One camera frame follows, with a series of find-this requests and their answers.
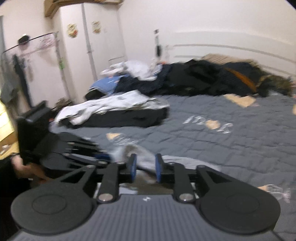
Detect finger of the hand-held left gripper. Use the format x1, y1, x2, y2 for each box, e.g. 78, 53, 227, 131
59, 136, 100, 151
65, 151, 112, 168

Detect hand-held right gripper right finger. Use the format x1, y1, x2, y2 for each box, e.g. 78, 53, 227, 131
155, 153, 238, 203

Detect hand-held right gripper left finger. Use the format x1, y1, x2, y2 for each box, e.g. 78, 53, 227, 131
55, 153, 137, 203

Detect grey T-shirt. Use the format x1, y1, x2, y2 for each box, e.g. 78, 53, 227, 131
109, 144, 222, 195

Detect black clothes rack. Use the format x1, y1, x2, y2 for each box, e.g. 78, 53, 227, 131
2, 31, 72, 109

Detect pile of dark clothes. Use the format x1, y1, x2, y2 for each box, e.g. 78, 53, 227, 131
114, 59, 273, 96

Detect person's left hand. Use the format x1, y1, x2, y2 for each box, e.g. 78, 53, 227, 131
11, 159, 50, 181

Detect white garment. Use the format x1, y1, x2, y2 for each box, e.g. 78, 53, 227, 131
55, 90, 170, 126

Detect row of shoes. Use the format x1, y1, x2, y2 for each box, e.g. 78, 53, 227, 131
54, 97, 74, 109

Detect black unfolded garment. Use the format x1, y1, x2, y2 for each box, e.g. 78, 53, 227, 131
69, 108, 169, 128

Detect grey hanging garment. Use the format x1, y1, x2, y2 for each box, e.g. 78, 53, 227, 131
0, 56, 19, 102

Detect dark hanging pants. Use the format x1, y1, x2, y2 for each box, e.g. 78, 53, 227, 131
13, 54, 31, 107

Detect blue pillow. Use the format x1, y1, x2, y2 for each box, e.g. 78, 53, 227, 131
89, 76, 123, 95

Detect grey quilted blanket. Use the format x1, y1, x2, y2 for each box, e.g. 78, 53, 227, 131
50, 91, 296, 241

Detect white wardrobe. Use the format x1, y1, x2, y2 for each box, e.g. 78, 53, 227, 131
59, 2, 127, 102

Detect bunch of pink hangers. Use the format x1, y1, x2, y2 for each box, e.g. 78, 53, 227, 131
35, 35, 57, 50

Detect white hoodie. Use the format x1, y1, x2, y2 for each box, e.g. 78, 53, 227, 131
100, 60, 162, 81

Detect cartoon animal sticker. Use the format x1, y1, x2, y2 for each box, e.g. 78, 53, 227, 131
91, 21, 102, 34
67, 23, 78, 39

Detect wooden shelf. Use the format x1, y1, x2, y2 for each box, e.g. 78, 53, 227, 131
44, 0, 123, 17

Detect white headboard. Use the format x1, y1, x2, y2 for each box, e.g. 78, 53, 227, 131
172, 31, 296, 79

